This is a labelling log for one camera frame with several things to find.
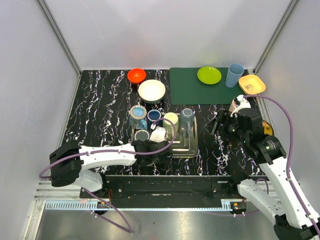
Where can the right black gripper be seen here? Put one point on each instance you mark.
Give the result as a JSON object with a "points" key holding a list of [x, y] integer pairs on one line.
{"points": [[223, 117]]}

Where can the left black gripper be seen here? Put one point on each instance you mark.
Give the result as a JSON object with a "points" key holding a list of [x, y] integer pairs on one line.
{"points": [[162, 150]]}

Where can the grey-blue ceramic mug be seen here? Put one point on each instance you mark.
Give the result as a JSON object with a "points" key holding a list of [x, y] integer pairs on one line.
{"points": [[186, 120]]}

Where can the dark blue mug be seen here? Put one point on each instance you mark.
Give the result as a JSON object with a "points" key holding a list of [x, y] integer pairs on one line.
{"points": [[152, 116]]}

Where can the blue mug yellow inside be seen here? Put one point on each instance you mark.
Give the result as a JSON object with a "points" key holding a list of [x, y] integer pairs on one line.
{"points": [[137, 117]]}

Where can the light green mug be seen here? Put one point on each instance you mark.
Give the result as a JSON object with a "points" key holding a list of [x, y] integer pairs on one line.
{"points": [[174, 118]]}

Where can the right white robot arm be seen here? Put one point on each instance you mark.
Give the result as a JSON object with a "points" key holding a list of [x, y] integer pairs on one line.
{"points": [[292, 216]]}

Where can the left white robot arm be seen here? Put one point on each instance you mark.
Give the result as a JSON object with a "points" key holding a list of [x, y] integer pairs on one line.
{"points": [[71, 164]]}

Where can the grey mug on tray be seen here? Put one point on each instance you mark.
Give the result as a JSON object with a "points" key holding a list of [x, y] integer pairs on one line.
{"points": [[141, 135]]}

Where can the pink mug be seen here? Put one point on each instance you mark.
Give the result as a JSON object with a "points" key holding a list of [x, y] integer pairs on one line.
{"points": [[233, 106]]}

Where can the silver metal tray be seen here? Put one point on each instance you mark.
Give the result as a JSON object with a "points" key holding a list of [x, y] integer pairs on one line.
{"points": [[185, 145]]}

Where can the dark green mat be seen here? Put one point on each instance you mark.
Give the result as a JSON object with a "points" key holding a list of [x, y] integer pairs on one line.
{"points": [[187, 89]]}

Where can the lime green plate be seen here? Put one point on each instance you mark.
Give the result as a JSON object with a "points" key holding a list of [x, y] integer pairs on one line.
{"points": [[209, 75]]}

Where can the yellow square dish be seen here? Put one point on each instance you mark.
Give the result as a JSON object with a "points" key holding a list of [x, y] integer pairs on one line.
{"points": [[251, 84]]}

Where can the black gold patterned plate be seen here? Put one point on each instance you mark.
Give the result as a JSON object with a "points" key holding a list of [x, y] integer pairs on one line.
{"points": [[268, 129]]}

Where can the light blue tumbler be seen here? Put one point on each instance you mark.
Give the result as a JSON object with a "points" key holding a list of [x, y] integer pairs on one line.
{"points": [[235, 71]]}

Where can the white ceramic bowl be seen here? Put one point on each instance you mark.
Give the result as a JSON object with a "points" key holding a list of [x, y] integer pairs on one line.
{"points": [[151, 91]]}

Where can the orange red bowl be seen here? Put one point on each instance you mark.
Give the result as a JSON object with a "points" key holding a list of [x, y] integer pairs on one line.
{"points": [[136, 75]]}

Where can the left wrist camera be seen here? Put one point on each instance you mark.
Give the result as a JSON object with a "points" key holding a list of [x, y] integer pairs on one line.
{"points": [[158, 134]]}

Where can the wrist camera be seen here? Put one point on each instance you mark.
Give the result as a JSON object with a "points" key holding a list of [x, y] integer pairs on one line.
{"points": [[158, 134], [242, 104]]}

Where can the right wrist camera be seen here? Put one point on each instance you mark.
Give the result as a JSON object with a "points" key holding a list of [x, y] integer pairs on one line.
{"points": [[242, 104]]}

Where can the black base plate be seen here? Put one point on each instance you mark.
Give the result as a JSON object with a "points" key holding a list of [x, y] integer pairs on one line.
{"points": [[162, 192]]}

